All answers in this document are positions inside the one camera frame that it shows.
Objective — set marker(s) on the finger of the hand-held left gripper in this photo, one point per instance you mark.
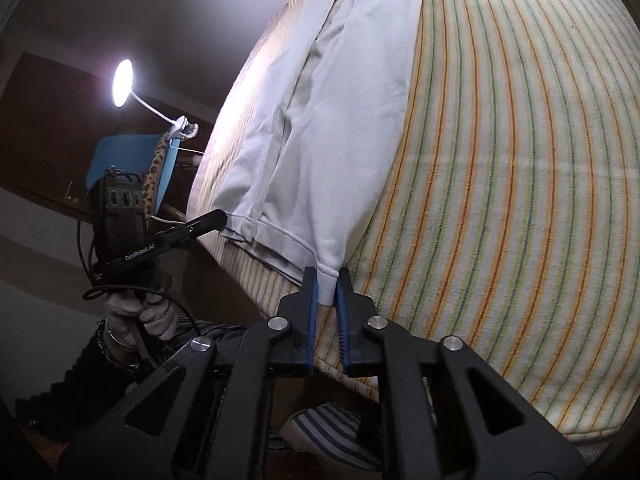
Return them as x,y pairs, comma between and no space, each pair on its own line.
205,221

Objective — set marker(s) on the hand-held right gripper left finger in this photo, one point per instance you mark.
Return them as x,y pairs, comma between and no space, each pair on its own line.
310,305

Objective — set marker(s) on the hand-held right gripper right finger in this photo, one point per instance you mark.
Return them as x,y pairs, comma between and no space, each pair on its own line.
344,320

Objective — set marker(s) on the white pants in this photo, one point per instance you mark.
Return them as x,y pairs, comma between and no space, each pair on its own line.
350,110

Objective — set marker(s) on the person's left forearm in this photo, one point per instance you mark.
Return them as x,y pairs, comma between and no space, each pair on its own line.
85,385

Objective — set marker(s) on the person's left hand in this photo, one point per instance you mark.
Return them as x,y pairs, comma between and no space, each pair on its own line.
160,322

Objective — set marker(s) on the leopard print cloth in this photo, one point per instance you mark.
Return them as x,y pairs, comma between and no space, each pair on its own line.
152,180

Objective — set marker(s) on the blue chair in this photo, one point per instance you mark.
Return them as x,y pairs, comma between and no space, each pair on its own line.
120,155

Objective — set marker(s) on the striped slipper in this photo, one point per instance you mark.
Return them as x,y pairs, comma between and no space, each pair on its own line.
325,430

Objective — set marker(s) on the white desk lamp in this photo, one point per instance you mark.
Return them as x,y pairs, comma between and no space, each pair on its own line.
122,82

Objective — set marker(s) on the striped yellow bed sheet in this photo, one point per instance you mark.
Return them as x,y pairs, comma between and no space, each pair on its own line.
500,185

